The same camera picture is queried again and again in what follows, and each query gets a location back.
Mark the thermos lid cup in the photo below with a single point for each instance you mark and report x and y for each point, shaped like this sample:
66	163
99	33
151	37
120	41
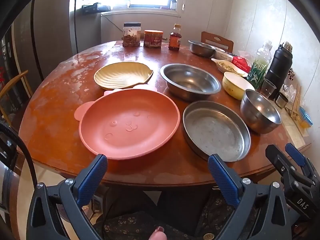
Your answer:
281	100

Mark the brown sauce bottle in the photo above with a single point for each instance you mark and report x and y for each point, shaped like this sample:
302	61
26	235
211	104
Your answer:
174	40

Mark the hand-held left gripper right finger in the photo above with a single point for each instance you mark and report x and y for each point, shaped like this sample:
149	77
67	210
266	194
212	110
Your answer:
222	177

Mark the person's left hand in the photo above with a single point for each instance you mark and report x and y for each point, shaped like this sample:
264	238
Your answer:
156	235

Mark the white oval dish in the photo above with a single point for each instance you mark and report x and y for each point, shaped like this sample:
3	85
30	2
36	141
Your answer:
228	68

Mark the pickled vegetable strips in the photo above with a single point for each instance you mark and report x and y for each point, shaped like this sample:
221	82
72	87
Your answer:
230	67

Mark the pink bear-shaped plate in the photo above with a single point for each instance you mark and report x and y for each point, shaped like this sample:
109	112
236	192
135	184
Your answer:
125	120

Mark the red tin can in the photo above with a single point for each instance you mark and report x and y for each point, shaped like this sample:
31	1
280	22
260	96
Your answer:
153	39

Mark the white plastic bag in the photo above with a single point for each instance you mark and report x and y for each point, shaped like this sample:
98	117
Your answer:
246	55

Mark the grey refrigerator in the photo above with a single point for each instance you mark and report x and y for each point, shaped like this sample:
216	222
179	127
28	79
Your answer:
50	25

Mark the red snack packet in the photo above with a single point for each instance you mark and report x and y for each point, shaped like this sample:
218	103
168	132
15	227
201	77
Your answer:
241	63

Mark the clear plastic cup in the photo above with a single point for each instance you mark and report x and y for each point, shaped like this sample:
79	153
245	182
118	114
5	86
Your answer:
268	88

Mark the large steel bowl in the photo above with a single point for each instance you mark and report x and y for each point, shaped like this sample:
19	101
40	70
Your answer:
190	80

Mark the yellow shell-shaped plate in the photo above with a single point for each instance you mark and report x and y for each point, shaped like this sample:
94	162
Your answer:
122	76

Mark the clear jar with black lid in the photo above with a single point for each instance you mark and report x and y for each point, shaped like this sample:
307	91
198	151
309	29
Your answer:
131	35

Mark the steel pan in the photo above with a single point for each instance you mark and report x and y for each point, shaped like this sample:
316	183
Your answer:
215	130

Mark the small steel bowl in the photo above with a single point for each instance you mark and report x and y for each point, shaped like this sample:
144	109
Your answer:
260	110

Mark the green drink bottle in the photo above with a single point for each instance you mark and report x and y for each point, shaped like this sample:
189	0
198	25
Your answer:
257	70

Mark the yellow bowl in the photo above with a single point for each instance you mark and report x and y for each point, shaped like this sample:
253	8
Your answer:
236	83

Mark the black thermos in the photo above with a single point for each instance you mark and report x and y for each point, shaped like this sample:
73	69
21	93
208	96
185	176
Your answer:
278	67

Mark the white printed bowl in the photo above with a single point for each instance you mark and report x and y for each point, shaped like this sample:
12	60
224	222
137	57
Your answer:
222	55

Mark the wooden chair with slotted back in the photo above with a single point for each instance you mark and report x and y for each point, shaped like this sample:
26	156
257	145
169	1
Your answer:
217	40

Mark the paper sheet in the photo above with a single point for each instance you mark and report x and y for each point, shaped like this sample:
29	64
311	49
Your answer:
293	132

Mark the blue ribbed cup liners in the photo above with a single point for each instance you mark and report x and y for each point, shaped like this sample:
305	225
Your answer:
306	116

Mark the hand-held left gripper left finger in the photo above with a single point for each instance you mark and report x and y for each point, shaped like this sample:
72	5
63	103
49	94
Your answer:
92	177

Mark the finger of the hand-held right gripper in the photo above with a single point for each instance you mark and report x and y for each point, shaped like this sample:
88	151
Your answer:
296	155
277	157

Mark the wooden chopsticks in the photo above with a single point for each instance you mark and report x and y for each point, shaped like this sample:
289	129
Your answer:
297	102

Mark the small box on windowsill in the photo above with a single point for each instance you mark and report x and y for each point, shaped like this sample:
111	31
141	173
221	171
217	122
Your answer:
173	5

